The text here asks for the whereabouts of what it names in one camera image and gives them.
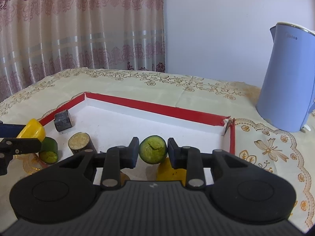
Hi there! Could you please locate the yellow starfruit piece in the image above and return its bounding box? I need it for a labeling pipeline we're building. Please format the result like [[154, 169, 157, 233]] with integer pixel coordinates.
[[156, 157, 187, 186], [17, 119, 46, 142]]

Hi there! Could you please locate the dark green avocado-like fruit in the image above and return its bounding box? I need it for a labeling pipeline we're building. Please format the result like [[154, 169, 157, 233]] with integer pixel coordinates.
[[139, 135, 167, 165]]

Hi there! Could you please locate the dark sugarcane chunk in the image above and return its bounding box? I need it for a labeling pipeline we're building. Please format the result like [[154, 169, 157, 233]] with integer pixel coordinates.
[[68, 132, 96, 155], [53, 109, 73, 132]]

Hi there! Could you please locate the green cucumber chunk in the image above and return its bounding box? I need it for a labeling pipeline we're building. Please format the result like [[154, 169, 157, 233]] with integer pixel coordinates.
[[38, 137, 58, 165]]

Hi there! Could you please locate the tan longan fruit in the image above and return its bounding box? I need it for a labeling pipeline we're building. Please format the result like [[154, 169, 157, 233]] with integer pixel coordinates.
[[120, 171, 130, 185]]

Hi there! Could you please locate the red shallow box tray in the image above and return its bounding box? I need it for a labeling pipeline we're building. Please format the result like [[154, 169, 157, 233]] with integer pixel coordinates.
[[38, 92, 237, 186]]

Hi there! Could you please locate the cream embroidered tablecloth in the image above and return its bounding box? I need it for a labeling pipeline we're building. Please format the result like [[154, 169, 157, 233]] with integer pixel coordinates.
[[1, 68, 314, 231]]

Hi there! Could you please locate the pink floral curtain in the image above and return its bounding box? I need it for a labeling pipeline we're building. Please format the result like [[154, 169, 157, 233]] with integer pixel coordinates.
[[1, 0, 166, 99]]

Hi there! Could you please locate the blue electric kettle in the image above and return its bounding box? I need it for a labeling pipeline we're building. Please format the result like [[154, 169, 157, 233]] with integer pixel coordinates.
[[256, 22, 314, 132]]

